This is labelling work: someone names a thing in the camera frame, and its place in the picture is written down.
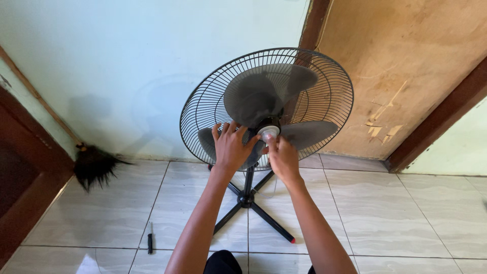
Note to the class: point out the dark brown wooden door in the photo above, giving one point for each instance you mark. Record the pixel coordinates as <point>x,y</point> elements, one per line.
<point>23,171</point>

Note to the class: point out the person's right hand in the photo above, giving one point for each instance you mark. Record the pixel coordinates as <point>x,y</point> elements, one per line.
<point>283,160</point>

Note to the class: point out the dark brown door frame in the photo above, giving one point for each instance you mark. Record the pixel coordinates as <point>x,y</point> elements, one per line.
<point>437,121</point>

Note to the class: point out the white fan blade cap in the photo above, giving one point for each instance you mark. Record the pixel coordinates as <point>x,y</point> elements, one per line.
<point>268,131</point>

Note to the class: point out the person's black trousers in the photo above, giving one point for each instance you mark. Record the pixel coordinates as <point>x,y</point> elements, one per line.
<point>222,264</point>

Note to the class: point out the grey fan blade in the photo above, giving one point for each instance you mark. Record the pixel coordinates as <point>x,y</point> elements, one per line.
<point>255,95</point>

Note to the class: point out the light brown plywood door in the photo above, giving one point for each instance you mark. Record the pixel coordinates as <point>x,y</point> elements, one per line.
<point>399,57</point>

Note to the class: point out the black screwdriver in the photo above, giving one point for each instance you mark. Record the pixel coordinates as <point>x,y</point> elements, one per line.
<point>150,243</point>

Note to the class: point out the person's left hand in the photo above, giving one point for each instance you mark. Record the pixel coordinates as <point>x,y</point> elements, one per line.
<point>230,150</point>

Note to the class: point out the black cross fan stand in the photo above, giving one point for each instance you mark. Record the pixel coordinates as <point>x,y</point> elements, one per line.
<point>246,198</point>

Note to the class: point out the black feather duster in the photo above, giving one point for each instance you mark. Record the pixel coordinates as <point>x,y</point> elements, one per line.
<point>93,171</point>

